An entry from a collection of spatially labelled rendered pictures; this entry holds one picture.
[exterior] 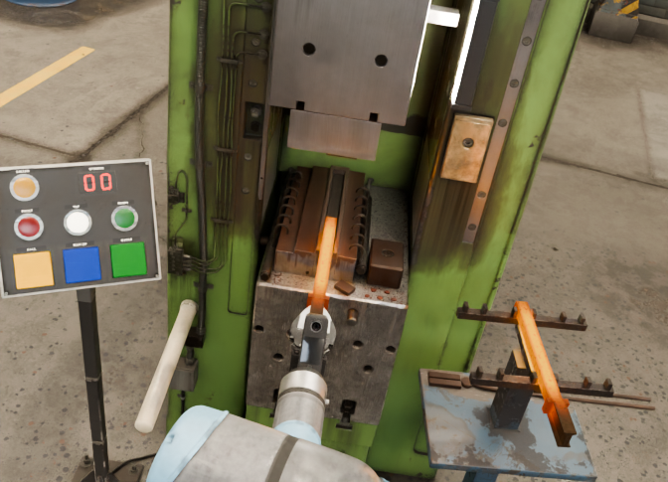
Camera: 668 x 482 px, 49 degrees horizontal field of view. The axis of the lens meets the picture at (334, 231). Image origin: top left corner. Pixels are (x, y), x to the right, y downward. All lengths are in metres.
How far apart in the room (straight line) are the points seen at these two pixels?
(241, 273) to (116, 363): 0.96
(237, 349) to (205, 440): 1.42
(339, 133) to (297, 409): 0.62
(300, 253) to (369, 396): 0.47
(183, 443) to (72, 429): 1.87
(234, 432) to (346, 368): 1.14
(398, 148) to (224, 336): 0.76
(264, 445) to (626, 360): 2.68
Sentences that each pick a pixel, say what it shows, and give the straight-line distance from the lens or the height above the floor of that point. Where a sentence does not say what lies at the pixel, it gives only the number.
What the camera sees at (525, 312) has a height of 0.98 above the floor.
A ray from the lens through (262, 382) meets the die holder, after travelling 2.03.
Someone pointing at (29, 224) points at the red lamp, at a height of 1.10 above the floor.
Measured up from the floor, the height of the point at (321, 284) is 1.05.
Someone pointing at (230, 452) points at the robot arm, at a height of 1.41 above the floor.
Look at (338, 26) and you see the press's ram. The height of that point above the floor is 1.56.
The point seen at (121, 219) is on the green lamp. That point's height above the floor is 1.09.
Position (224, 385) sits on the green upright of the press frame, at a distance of 2.37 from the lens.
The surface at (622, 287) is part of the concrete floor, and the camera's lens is 3.80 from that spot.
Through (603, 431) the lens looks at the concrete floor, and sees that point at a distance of 3.03.
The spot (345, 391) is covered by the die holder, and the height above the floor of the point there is 0.59.
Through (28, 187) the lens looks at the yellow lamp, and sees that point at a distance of 1.69.
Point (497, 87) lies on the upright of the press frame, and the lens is 1.72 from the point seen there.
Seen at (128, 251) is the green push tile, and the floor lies 1.03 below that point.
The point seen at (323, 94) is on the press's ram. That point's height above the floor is 1.41.
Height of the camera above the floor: 2.07
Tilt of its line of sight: 35 degrees down
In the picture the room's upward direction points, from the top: 9 degrees clockwise
